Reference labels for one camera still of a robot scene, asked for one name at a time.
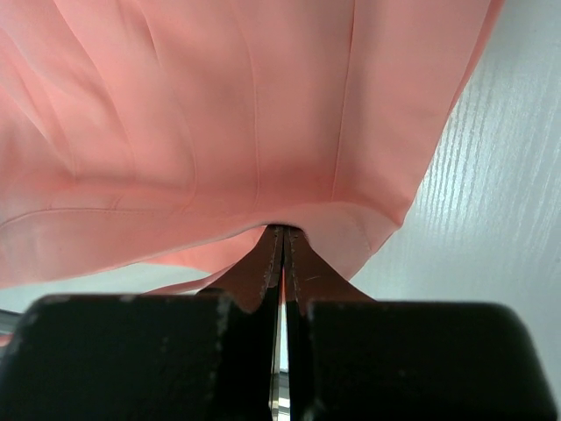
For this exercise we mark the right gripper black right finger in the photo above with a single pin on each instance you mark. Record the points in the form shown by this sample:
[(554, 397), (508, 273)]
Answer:
[(351, 357)]

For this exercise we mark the pink skirt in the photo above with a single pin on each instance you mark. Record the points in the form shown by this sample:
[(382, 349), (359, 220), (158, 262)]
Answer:
[(173, 132)]

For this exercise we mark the aluminium rail frame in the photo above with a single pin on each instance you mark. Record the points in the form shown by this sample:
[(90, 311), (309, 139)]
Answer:
[(11, 321)]

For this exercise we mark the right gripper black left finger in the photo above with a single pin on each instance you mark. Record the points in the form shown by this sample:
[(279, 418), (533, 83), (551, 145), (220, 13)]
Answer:
[(208, 356)]

